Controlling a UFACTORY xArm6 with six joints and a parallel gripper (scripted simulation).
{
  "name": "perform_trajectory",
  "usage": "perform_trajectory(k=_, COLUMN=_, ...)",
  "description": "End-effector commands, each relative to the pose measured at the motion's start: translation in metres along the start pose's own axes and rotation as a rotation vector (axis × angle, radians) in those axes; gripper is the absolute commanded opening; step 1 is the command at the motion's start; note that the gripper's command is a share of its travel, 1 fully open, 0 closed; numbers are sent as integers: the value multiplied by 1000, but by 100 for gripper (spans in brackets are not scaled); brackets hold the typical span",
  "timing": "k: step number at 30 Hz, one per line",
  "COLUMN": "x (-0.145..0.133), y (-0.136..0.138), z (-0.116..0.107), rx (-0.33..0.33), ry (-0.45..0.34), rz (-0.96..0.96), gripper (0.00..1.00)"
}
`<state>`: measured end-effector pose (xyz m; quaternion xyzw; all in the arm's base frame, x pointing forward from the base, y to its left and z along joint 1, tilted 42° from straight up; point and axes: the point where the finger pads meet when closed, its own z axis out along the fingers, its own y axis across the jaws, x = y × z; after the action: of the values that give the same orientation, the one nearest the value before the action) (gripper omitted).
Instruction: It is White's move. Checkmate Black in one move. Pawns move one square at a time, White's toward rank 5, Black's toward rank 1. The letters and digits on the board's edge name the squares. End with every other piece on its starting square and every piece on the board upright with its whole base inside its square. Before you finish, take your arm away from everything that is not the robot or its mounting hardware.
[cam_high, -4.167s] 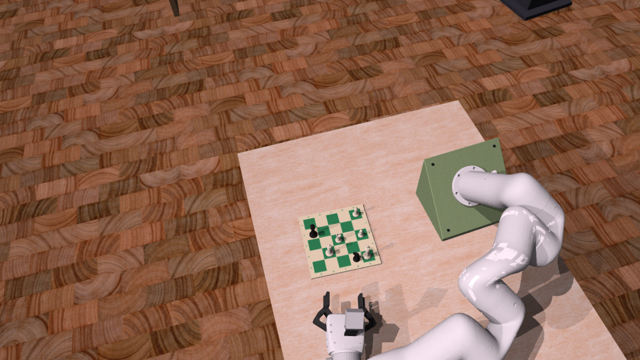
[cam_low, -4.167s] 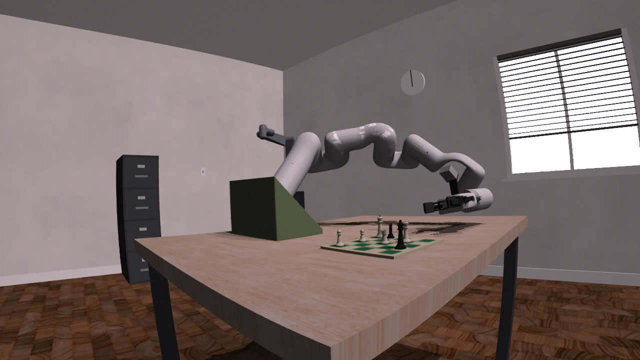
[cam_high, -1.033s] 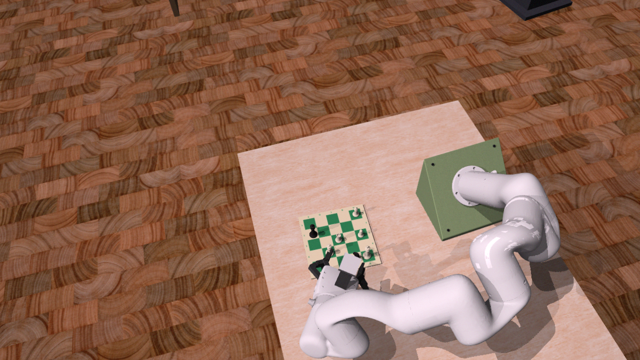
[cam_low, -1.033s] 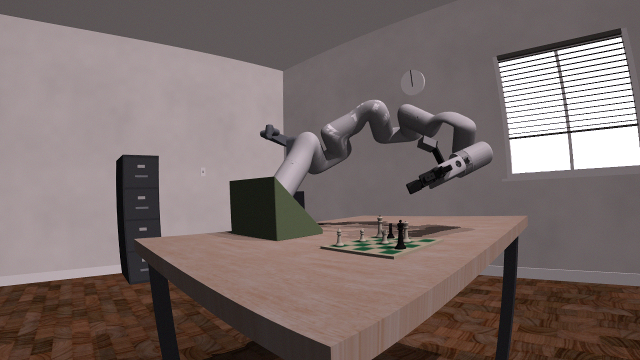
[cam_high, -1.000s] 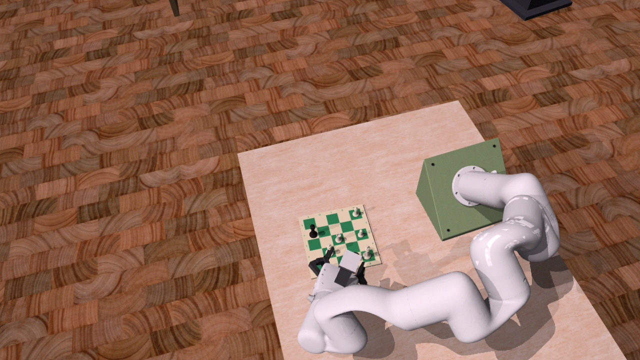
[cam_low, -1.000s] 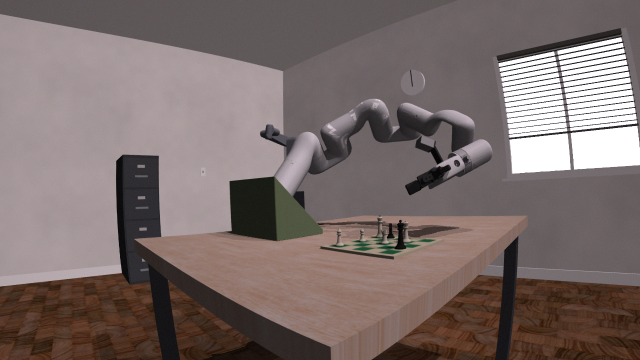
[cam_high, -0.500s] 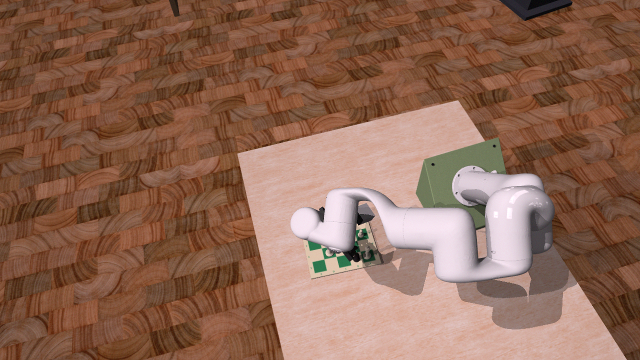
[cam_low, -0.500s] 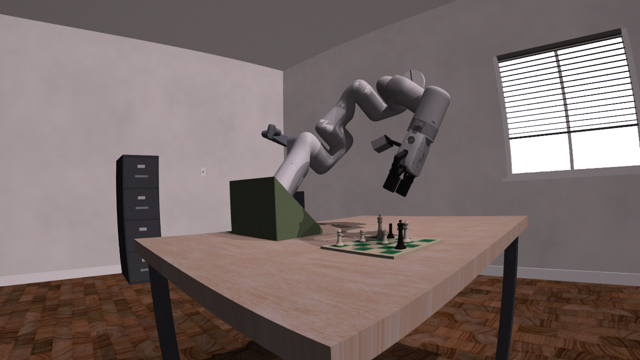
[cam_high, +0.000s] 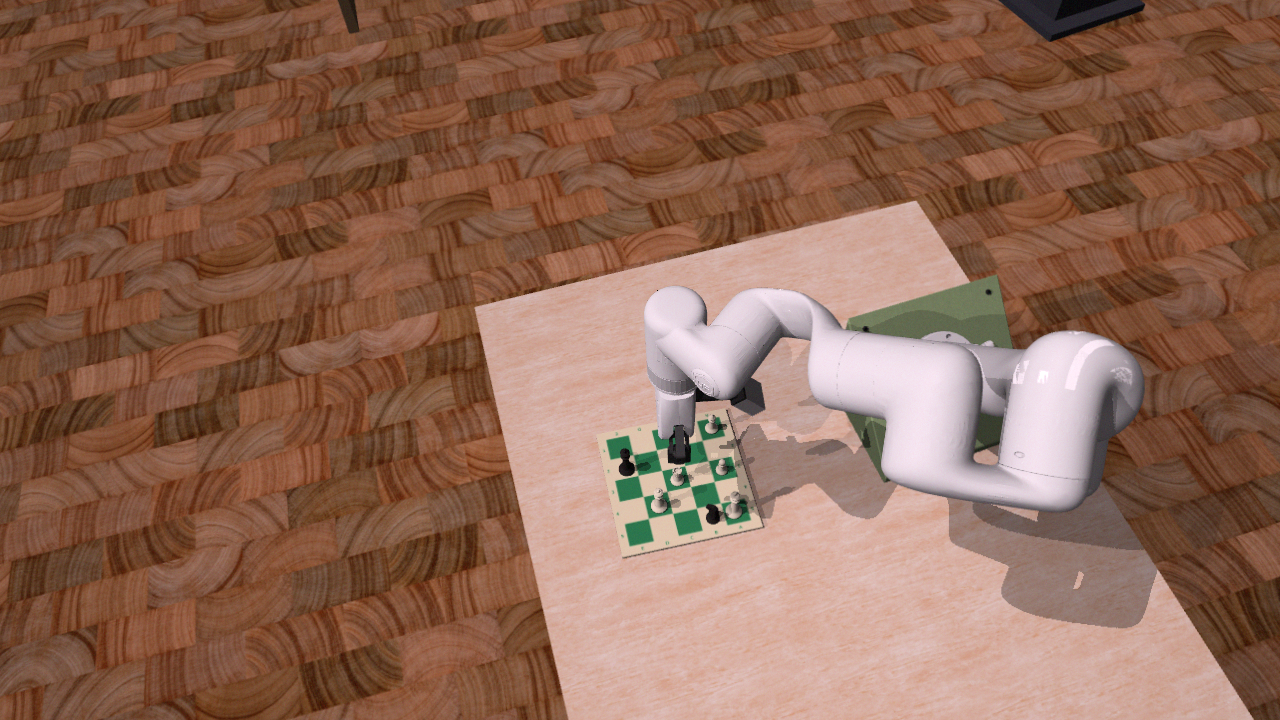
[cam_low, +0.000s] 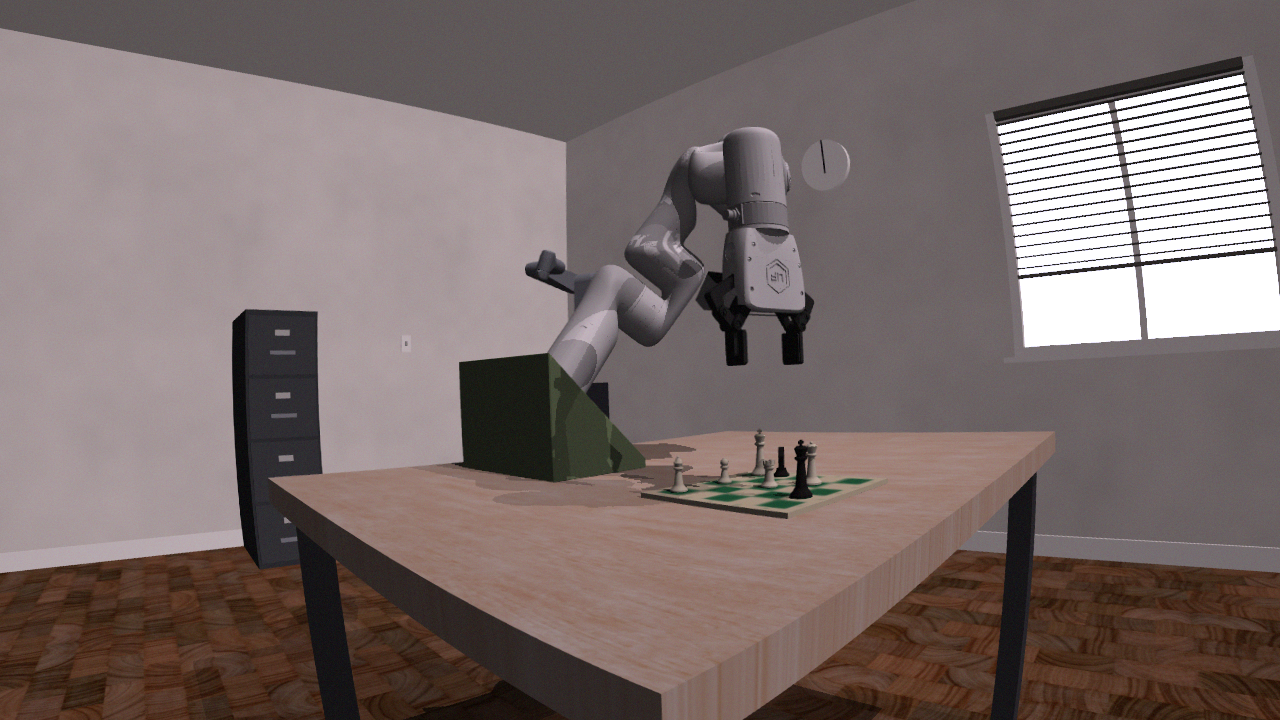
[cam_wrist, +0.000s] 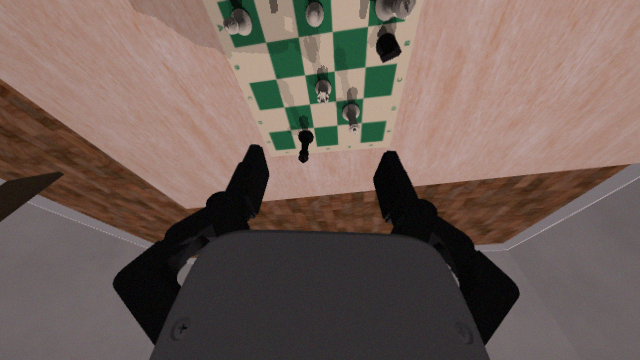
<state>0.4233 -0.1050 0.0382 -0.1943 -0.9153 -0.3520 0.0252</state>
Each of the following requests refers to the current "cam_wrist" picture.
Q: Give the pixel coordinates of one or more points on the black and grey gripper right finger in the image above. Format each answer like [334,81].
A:
[488,291]

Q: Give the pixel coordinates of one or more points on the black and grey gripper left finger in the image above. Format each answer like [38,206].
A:
[148,285]

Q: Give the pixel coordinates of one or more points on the green and cream chessboard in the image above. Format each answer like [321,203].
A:
[280,62]

